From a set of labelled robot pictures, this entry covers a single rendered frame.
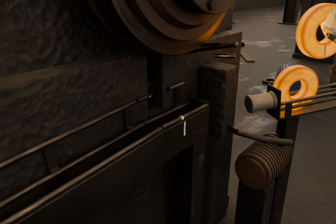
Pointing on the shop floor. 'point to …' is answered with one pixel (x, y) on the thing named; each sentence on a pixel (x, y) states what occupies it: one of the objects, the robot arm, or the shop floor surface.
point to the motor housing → (258, 179)
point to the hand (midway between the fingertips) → (324, 24)
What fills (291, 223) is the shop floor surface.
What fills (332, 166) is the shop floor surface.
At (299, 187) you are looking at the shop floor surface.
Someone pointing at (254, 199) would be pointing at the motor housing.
